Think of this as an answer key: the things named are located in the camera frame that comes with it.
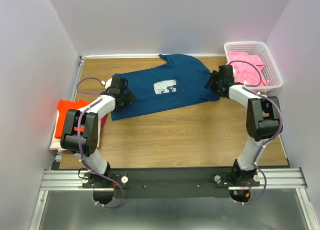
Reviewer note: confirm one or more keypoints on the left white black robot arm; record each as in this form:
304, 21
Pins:
80, 134

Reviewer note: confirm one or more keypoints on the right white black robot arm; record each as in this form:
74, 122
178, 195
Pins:
263, 120

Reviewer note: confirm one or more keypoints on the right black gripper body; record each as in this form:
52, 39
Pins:
214, 85

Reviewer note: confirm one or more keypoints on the white folded t-shirt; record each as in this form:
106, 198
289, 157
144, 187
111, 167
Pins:
55, 142

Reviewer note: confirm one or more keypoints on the white plastic laundry basket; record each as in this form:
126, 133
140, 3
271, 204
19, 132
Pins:
270, 71

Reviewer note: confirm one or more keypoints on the orange folded t-shirt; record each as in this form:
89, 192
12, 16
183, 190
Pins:
63, 106

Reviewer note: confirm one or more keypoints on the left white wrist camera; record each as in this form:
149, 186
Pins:
106, 83

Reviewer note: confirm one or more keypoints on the navy blue printed t-shirt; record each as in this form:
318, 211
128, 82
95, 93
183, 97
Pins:
177, 83

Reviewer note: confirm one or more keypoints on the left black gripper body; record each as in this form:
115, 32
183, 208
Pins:
127, 98

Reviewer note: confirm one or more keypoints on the magenta folded t-shirt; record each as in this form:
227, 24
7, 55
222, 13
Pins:
103, 120

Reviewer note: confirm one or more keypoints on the black mounting base plate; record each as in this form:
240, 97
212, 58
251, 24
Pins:
138, 183

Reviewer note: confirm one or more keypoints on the aluminium extrusion rail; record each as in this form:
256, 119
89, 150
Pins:
273, 178

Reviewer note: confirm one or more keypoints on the pink t-shirt in basket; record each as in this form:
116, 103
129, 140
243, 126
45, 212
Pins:
245, 73

